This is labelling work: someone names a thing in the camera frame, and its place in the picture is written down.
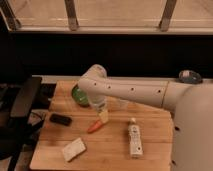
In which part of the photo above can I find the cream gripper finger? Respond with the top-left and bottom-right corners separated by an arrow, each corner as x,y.
98,110 -> 109,124

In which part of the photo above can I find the orange red pepper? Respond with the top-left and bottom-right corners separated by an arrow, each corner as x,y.
87,120 -> 103,133

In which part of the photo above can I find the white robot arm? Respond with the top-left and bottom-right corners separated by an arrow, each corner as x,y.
78,64 -> 213,171

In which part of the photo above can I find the clear plastic cup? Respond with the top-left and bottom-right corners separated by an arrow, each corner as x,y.
117,99 -> 129,110

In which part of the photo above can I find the green bowl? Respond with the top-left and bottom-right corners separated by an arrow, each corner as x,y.
71,85 -> 89,107

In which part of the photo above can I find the black rectangular phone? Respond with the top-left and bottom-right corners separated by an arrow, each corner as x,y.
49,114 -> 72,126

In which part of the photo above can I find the wooden cutting board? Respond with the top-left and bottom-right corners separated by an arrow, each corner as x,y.
30,81 -> 172,171

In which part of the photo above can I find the white sponge block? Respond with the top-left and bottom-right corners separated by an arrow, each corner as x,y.
62,138 -> 86,162

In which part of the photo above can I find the black office chair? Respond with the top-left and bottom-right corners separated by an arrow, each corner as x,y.
0,77 -> 43,171

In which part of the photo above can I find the round blue grey disc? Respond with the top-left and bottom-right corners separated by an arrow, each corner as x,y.
179,70 -> 203,84

